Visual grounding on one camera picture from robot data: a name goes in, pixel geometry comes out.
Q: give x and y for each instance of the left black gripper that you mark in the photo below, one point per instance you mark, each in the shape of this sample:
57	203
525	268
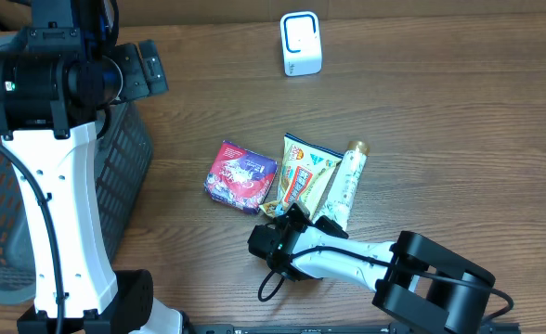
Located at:
129	57

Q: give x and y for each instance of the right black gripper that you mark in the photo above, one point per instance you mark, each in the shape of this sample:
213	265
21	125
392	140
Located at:
324	224

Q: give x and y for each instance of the red purple pad pack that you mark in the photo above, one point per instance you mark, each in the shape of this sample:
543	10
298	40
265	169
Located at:
240	178

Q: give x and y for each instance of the white tube gold cap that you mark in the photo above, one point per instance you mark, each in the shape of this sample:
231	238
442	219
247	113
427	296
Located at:
339	202

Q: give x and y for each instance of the yellow snack bag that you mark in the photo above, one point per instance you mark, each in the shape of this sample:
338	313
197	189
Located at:
306	170

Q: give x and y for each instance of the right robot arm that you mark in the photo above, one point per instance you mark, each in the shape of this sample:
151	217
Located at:
418	282

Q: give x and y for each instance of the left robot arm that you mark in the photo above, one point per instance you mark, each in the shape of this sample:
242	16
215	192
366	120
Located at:
55	76

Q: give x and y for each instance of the white barcode scanner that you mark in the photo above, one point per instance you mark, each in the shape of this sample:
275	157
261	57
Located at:
300	43

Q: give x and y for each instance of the grey plastic basket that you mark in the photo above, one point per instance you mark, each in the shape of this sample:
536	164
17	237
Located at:
124	162

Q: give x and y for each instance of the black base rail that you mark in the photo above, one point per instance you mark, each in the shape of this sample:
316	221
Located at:
393	327

